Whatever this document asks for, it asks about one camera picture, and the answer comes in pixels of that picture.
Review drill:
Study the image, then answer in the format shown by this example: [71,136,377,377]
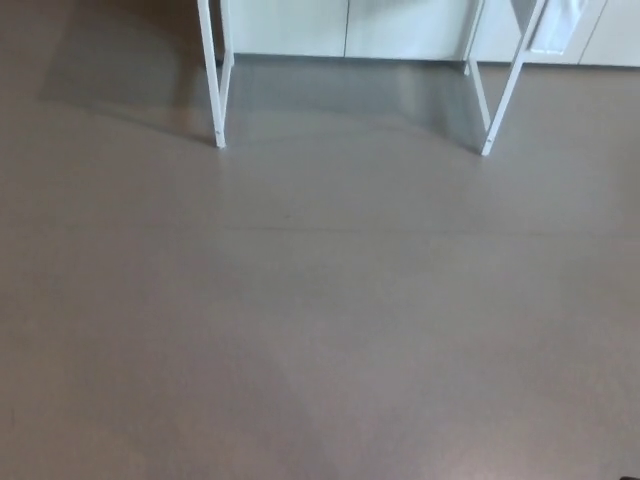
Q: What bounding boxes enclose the white cabinet doors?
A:
[212,0,640,66]

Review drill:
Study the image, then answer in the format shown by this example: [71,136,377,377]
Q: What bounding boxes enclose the white hanging cloth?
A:
[529,0,591,55]

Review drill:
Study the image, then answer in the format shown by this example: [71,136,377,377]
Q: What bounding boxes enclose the white metal table frame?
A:
[196,0,550,158]

